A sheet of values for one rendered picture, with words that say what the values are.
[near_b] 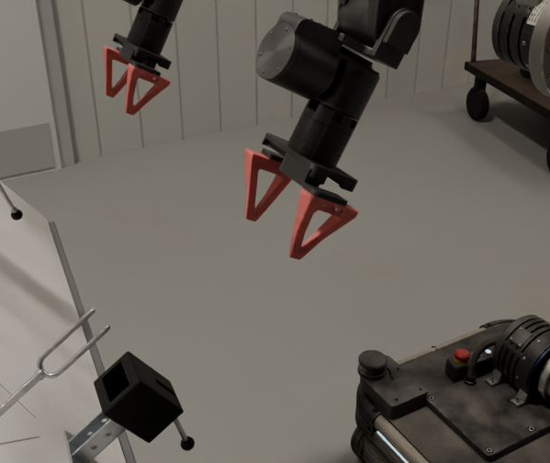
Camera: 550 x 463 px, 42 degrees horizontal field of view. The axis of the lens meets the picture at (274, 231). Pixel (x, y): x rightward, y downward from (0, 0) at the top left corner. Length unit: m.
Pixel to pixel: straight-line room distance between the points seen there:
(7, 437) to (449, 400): 1.29
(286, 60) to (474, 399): 1.25
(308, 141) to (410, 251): 2.12
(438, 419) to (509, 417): 0.16
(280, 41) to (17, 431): 0.42
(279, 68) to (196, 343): 1.72
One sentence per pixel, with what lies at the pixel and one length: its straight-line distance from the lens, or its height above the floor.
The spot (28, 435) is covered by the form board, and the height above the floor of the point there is 0.98.
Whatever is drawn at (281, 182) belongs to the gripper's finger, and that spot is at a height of 1.08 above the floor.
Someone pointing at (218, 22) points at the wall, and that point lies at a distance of 3.76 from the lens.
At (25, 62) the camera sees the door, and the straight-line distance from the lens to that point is 3.44.
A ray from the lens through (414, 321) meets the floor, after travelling 2.46.
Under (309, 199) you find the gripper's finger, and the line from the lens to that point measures 0.71.
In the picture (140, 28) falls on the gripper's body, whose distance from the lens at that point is 1.18.
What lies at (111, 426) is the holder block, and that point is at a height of 0.96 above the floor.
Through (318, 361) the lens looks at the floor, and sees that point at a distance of 2.26.
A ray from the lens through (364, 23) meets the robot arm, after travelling 0.74.
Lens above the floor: 1.43
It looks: 29 degrees down
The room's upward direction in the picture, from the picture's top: straight up
